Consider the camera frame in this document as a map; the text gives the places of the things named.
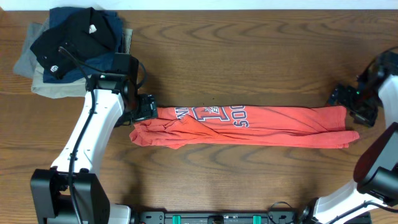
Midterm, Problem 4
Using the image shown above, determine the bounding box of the red soccer t-shirt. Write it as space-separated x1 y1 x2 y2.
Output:
129 106 359 149

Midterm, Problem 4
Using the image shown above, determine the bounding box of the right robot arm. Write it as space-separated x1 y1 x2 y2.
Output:
295 47 397 223

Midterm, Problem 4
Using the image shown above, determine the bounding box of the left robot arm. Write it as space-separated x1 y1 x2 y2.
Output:
30 73 157 224

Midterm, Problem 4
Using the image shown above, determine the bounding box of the navy folded shirt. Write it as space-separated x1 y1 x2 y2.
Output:
43 7 123 83

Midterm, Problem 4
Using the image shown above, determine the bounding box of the khaki folded garment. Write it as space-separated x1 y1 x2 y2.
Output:
31 28 133 99

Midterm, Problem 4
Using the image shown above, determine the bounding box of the black folded polo shirt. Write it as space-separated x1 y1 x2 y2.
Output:
30 7 116 79

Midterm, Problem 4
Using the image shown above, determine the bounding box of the grey folded garment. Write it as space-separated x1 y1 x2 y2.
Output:
13 18 49 79

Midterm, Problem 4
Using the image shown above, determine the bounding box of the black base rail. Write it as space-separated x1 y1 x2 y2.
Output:
129 209 297 224

